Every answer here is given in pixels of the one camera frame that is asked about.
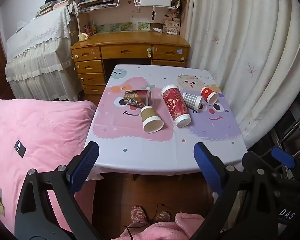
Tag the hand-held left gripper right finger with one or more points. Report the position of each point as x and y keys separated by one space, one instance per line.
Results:
x=210 y=170

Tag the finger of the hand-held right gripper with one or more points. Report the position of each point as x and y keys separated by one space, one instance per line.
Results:
x=251 y=158
x=282 y=156

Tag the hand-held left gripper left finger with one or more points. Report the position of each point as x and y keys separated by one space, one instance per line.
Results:
x=86 y=160

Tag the checkered paper cup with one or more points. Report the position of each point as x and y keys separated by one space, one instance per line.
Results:
x=191 y=99

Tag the tall red paper cup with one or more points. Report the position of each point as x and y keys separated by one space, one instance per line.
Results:
x=175 y=105

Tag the brown paper cup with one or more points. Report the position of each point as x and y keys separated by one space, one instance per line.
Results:
x=150 y=117

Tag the small red paper cup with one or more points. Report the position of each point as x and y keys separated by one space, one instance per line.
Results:
x=207 y=93

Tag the dark patterned paper cup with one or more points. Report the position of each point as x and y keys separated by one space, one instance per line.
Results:
x=135 y=98

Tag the metal rack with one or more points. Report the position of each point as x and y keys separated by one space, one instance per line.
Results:
x=297 y=130

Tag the pink blanket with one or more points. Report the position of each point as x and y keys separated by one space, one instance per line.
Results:
x=40 y=135

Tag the cartoon printed tablecloth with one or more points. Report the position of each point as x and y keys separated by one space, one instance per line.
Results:
x=152 y=150

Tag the knitted slipper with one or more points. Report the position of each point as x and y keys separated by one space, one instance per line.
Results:
x=138 y=213
x=162 y=217

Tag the small black device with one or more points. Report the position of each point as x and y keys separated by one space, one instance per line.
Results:
x=20 y=148

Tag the pink fleece robe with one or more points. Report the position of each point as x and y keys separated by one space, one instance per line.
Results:
x=160 y=231

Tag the lace covered piano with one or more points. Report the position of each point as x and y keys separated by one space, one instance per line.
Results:
x=40 y=55

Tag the floral white curtain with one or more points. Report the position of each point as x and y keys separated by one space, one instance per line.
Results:
x=240 y=42

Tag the wooden desk with drawers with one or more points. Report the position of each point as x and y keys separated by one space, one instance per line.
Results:
x=130 y=51

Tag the yellow mug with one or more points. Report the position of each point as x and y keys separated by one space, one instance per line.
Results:
x=83 y=37

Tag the pink pen holder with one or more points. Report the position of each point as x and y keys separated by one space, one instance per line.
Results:
x=88 y=31

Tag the wooden patterned box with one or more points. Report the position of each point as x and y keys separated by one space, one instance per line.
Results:
x=171 y=27

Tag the white tube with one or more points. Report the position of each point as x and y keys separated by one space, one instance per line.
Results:
x=158 y=30

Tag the wooden bookshelf hutch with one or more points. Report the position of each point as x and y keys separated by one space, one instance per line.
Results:
x=130 y=12

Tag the stack of books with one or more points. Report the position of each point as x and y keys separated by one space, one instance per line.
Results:
x=50 y=7

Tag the hanging keys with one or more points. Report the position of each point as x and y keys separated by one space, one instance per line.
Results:
x=153 y=15

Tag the white rectangular box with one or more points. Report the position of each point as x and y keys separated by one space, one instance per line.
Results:
x=155 y=2

